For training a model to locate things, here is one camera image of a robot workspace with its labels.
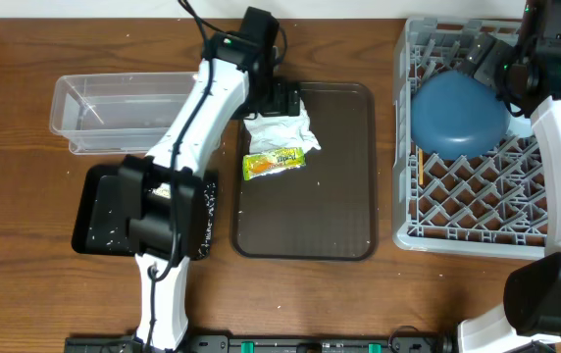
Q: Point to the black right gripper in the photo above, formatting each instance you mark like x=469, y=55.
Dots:
x=483, y=59

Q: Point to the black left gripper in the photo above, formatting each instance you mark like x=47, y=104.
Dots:
x=280, y=105

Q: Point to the white napkin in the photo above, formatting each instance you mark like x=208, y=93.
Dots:
x=270, y=133

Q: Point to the dark blue plate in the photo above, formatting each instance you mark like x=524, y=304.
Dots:
x=453, y=115

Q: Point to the pile of rice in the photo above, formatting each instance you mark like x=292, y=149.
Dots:
x=163, y=191

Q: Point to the wooden chopstick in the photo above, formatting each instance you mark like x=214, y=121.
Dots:
x=420, y=166

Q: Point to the light blue bowl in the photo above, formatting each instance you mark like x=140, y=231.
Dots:
x=520, y=127

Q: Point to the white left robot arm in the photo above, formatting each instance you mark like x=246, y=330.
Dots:
x=162, y=192

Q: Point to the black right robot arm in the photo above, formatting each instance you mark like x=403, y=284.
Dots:
x=529, y=316

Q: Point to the grey dishwasher rack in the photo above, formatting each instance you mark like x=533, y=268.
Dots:
x=493, y=205

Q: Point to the black waste tray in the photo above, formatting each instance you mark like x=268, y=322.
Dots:
x=99, y=216

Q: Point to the yellow snack wrapper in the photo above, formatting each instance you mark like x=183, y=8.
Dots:
x=272, y=162

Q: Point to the brown serving tray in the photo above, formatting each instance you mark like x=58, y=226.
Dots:
x=328, y=209

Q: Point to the clear plastic bin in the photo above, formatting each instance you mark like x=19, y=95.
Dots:
x=117, y=113

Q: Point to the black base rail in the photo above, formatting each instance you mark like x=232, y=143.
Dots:
x=226, y=344

